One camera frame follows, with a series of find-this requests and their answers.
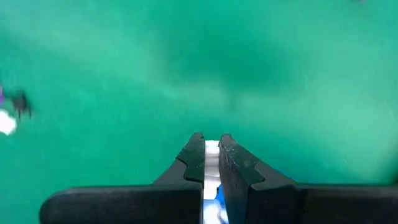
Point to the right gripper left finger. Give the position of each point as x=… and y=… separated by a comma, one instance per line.
x=140, y=205

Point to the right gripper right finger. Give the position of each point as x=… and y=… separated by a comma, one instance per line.
x=295, y=205

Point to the green table mat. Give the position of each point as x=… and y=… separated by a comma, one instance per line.
x=124, y=62

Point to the black toy spider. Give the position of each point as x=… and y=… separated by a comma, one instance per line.
x=20, y=104

